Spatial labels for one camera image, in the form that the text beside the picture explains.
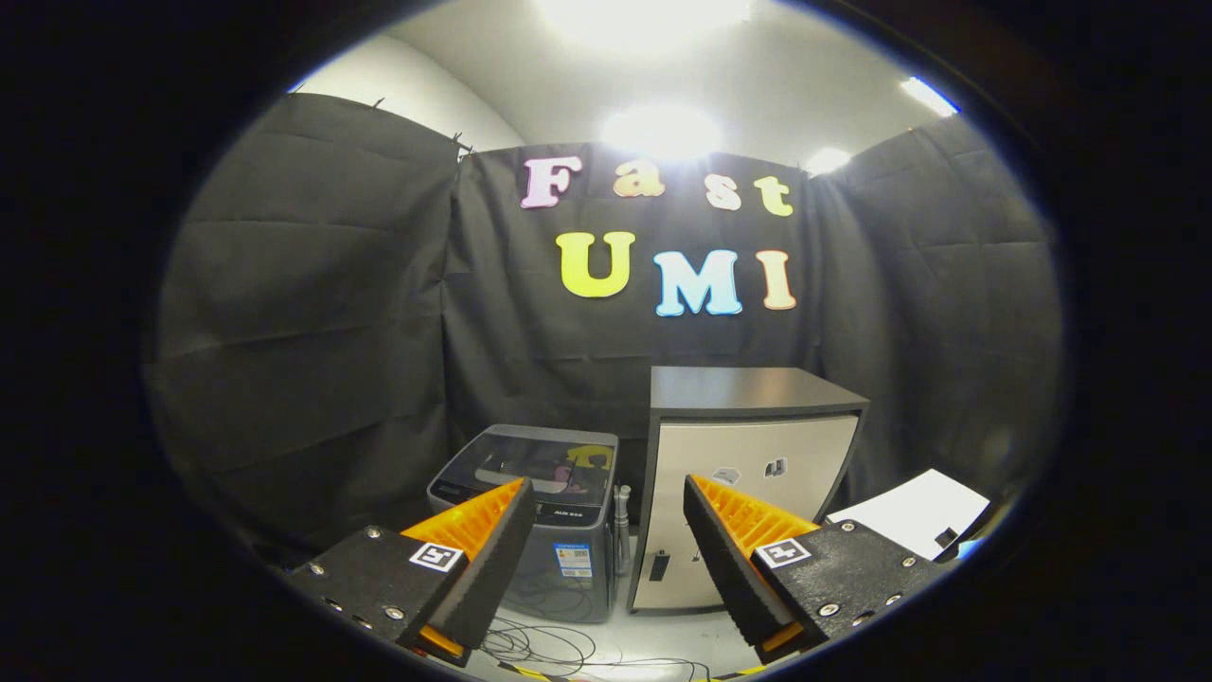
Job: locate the bright ceiling light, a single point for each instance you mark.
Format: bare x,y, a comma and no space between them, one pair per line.
828,161
644,19
928,95
661,131

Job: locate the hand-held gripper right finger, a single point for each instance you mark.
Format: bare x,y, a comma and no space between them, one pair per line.
727,568

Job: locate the black backdrop cloth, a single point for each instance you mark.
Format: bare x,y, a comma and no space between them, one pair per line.
303,332

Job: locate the grey washing machine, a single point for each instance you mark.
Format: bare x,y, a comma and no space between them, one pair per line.
544,599

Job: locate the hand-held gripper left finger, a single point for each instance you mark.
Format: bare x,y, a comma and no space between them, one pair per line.
492,578

